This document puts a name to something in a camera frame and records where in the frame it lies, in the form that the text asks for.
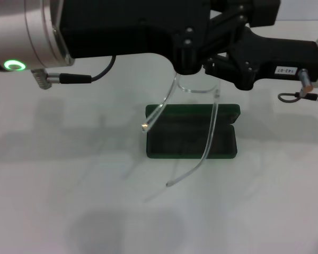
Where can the green glasses case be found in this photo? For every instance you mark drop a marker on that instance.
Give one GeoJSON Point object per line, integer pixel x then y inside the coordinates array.
{"type": "Point", "coordinates": [180, 143]}

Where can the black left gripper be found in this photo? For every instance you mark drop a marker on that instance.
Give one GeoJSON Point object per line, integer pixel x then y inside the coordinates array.
{"type": "Point", "coordinates": [122, 26]}

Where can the silver plug on right gripper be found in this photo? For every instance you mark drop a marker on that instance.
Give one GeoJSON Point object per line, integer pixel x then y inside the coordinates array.
{"type": "Point", "coordinates": [306, 82]}

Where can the clear white glasses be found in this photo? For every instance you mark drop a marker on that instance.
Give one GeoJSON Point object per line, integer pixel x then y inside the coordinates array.
{"type": "Point", "coordinates": [151, 117]}

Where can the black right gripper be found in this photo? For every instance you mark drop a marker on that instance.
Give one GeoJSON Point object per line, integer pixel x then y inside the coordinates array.
{"type": "Point", "coordinates": [281, 53]}

